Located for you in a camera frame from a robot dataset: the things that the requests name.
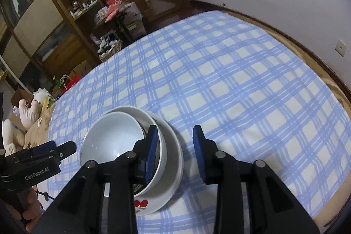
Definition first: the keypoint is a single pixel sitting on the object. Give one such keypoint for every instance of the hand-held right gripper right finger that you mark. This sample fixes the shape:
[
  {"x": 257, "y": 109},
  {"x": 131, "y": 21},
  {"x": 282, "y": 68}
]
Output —
[{"x": 198, "y": 154}]

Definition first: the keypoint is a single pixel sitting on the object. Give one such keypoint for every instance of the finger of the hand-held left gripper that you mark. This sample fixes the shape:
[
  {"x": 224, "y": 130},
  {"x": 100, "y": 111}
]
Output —
[
  {"x": 45, "y": 146},
  {"x": 67, "y": 149}
]

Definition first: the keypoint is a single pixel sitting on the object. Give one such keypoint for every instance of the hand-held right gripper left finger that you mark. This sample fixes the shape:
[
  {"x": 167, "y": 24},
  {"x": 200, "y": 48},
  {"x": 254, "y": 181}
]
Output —
[{"x": 152, "y": 151}]

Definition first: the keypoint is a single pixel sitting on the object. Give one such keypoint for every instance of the large white bowl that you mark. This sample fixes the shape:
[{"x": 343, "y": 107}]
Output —
[{"x": 159, "y": 173}]

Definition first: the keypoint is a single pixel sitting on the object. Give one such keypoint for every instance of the large cherry-print plate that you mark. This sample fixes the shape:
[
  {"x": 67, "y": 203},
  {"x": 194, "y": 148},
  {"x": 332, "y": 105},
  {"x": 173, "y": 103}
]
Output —
[{"x": 175, "y": 168}]

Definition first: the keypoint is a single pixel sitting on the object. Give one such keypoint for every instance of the white bowl with red emblem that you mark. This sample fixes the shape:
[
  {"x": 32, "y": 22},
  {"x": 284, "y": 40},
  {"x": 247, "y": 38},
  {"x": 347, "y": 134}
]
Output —
[{"x": 109, "y": 138}]

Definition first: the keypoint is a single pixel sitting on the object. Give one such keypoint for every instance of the person's left hand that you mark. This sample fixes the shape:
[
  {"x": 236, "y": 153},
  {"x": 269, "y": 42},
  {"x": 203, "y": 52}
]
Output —
[{"x": 31, "y": 212}]

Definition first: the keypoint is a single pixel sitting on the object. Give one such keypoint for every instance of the cream plush toy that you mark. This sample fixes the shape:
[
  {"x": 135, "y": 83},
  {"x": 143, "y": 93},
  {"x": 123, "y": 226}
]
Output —
[{"x": 12, "y": 135}]

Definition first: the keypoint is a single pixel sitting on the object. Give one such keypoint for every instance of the pink and white plush toy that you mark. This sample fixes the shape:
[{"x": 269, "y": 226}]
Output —
[{"x": 27, "y": 113}]

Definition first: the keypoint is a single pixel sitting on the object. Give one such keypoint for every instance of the yellow cushion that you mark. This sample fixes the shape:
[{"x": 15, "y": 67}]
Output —
[{"x": 49, "y": 103}]

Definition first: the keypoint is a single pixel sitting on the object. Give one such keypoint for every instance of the white furry plush toy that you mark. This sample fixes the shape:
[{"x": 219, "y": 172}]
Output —
[{"x": 41, "y": 94}]

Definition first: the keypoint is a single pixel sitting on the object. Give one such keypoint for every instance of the cardboard box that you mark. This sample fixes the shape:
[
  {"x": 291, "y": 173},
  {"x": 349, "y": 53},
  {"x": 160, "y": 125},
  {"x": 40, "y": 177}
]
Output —
[
  {"x": 83, "y": 68},
  {"x": 20, "y": 97}
]

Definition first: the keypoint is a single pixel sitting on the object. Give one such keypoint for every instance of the red paper bag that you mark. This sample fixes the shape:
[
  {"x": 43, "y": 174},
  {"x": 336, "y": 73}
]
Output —
[{"x": 71, "y": 84}]

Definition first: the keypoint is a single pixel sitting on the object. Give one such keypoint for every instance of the green bottle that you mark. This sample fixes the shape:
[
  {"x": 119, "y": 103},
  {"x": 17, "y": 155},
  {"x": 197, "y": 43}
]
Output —
[{"x": 56, "y": 81}]

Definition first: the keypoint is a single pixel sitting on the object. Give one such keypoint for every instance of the blue plaid cloth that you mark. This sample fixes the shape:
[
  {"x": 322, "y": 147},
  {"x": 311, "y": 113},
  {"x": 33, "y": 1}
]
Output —
[{"x": 233, "y": 86}]

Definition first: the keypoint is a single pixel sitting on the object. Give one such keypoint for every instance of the wicker basket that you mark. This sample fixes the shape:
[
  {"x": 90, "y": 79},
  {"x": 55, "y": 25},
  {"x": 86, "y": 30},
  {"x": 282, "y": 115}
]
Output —
[{"x": 111, "y": 54}]

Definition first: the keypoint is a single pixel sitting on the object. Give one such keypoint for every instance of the wooden wardrobe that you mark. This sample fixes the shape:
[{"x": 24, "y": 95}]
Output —
[{"x": 41, "y": 17}]

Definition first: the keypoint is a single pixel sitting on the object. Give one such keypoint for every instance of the floral storage box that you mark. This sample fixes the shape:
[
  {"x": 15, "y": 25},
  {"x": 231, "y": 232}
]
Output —
[{"x": 135, "y": 20}]

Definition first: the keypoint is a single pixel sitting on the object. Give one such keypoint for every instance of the small dark side table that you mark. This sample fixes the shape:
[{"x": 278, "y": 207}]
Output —
[{"x": 118, "y": 23}]

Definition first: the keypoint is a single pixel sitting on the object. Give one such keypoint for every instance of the pink plastic packet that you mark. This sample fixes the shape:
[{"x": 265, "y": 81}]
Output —
[{"x": 112, "y": 12}]

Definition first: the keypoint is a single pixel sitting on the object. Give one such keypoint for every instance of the red box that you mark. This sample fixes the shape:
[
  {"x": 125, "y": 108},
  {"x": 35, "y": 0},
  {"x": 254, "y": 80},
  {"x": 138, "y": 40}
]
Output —
[{"x": 112, "y": 0}]

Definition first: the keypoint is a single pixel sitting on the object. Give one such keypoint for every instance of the wall socket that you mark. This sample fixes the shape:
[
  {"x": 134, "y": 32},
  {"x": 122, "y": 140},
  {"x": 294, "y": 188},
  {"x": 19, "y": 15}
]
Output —
[{"x": 340, "y": 47}]

